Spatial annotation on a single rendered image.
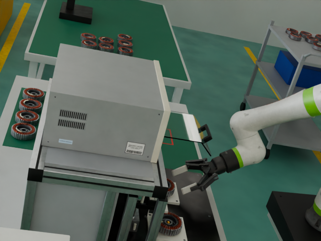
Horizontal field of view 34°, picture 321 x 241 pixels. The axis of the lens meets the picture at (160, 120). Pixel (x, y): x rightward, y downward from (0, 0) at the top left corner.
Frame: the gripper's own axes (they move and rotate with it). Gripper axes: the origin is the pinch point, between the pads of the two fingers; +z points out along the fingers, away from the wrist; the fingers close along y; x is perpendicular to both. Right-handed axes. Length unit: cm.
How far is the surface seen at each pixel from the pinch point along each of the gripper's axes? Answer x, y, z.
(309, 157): -165, 165, -137
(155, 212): 25, -41, 15
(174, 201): -4.3, -5.7, 5.4
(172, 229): 1.9, -27.2, 11.4
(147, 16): -27, 263, -50
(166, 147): -11.2, 42.0, -4.2
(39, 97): 22, 79, 47
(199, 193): -12.4, 2.1, -7.4
